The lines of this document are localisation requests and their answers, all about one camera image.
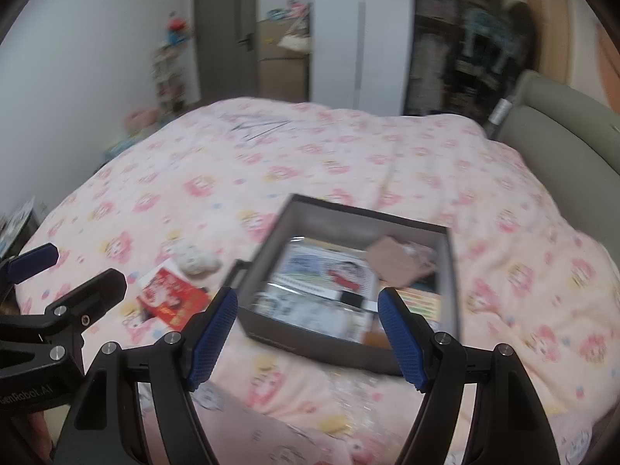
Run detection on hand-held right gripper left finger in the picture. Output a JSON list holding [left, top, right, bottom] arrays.
[[53, 287, 239, 465]]

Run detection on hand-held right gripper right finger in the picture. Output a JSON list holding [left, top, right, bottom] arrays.
[[377, 287, 559, 465]]

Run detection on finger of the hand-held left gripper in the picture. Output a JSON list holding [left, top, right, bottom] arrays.
[[0, 268, 128, 374], [0, 243, 60, 303]]

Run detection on red printed packet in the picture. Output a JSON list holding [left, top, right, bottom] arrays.
[[136, 259, 212, 329]]

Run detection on white plush toy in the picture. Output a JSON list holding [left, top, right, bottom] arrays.
[[172, 243, 222, 277]]

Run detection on dark grey cardboard box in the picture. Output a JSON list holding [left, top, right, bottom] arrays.
[[239, 194, 461, 377]]

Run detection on colourful striped packet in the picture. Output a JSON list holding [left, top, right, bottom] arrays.
[[396, 287, 443, 324]]

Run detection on clear black-framed case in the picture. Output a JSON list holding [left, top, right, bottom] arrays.
[[224, 259, 253, 297]]

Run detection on brown card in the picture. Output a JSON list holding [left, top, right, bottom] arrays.
[[367, 236, 423, 288]]

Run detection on pink printed cloth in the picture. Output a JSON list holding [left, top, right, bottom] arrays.
[[191, 382, 417, 465]]

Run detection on cartoon printed sheet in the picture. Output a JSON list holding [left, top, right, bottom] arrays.
[[254, 236, 379, 344]]

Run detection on pink toy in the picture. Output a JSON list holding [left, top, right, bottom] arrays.
[[124, 107, 162, 133]]

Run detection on pink printed blanket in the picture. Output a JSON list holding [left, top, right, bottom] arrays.
[[14, 97, 620, 465]]

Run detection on black clothes hanger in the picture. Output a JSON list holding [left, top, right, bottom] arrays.
[[229, 112, 292, 142]]

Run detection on toy shelf rack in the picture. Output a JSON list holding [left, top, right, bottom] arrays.
[[152, 41, 191, 117]]

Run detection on silver bottle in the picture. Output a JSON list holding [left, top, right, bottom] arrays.
[[487, 98, 514, 129]]

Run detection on grey bed headboard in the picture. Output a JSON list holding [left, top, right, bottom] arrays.
[[493, 70, 620, 234]]

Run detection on red and blue plush toy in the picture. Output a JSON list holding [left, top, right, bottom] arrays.
[[165, 10, 193, 47]]

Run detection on stacked cardboard boxes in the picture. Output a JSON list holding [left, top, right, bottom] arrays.
[[257, 18, 311, 103]]

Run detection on grey-brown door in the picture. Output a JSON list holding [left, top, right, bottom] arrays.
[[193, 0, 260, 108]]

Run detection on dark bookshelf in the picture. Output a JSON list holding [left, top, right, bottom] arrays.
[[404, 0, 539, 127]]

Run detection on white tote bag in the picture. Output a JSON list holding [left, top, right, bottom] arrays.
[[276, 23, 311, 55]]

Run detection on white wardrobe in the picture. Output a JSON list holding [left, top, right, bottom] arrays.
[[310, 0, 417, 117]]

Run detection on peach curtain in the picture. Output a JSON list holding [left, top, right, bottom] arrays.
[[524, 0, 620, 107]]

